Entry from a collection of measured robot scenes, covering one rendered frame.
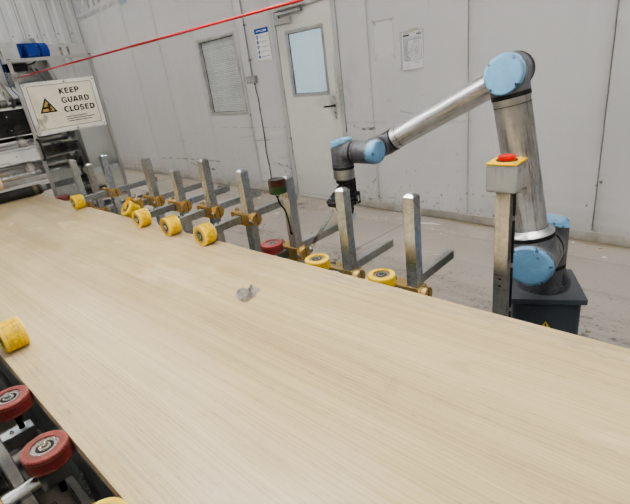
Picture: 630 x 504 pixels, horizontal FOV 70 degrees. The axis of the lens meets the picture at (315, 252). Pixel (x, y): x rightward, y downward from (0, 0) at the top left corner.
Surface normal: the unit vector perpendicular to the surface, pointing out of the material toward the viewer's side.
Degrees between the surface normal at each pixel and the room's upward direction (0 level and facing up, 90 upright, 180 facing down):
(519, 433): 0
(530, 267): 95
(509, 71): 83
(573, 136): 90
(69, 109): 90
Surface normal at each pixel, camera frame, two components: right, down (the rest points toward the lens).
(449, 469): -0.12, -0.92
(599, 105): -0.71, 0.35
